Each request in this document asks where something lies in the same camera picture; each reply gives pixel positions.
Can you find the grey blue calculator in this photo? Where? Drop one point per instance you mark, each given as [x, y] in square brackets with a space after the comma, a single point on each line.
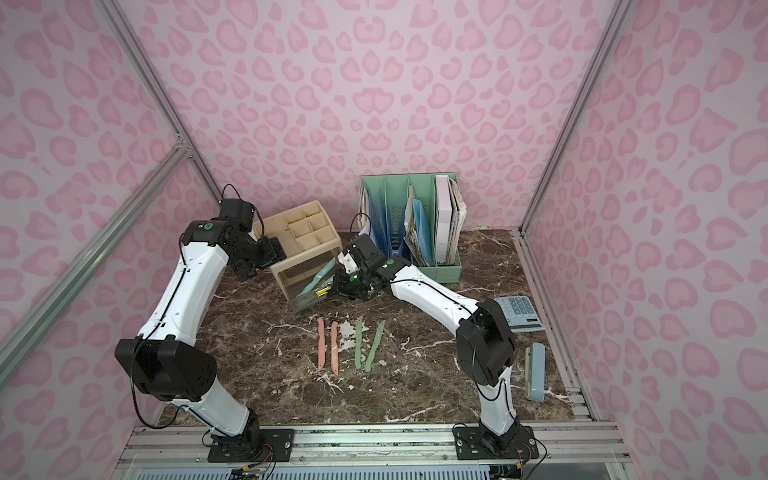
[520, 314]

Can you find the blue folder in rack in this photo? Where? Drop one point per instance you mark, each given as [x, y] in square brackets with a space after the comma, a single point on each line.
[421, 235]

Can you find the drawer with gold handle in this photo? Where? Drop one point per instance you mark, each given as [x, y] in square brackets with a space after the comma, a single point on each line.
[298, 304]

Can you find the pink knife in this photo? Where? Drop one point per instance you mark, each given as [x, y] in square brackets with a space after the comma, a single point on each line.
[334, 333]
[321, 349]

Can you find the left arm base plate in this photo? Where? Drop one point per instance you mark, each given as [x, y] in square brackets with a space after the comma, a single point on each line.
[275, 444]

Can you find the white book in rack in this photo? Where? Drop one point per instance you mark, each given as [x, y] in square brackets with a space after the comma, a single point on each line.
[443, 219]

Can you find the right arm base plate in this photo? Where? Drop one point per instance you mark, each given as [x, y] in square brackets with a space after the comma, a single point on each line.
[479, 443]

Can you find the aluminium front rail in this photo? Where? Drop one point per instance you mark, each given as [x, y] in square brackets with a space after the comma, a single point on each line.
[393, 446]

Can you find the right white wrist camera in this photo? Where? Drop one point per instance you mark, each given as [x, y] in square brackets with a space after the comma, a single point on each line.
[347, 261]

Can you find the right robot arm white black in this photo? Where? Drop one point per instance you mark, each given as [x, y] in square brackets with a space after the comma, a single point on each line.
[485, 344]

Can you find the pink knife left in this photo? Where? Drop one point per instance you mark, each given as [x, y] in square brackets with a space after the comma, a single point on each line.
[321, 349]

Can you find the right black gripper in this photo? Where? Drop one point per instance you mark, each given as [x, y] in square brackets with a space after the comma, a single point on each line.
[346, 282]

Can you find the papers in rack left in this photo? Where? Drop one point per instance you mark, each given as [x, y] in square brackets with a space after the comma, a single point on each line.
[370, 218]

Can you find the pink knife right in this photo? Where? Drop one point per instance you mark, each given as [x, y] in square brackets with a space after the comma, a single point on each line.
[334, 333]

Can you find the teal knife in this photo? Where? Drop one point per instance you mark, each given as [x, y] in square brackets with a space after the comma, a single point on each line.
[321, 283]

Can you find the green knife left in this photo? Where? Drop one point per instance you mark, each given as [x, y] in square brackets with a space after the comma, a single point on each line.
[358, 343]

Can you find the green knife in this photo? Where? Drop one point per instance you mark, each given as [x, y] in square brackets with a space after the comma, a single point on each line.
[375, 346]
[358, 343]

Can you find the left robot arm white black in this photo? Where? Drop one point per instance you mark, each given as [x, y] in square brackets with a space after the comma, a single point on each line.
[162, 360]

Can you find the green knife right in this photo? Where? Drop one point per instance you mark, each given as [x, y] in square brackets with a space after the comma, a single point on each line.
[375, 346]

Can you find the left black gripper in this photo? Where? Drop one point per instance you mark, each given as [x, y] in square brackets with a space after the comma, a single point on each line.
[267, 252]

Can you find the beige desktop drawer organizer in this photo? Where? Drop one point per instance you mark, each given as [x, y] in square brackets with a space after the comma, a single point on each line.
[309, 240]

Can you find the green file organizer rack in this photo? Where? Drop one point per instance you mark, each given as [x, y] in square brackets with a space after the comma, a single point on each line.
[396, 194]

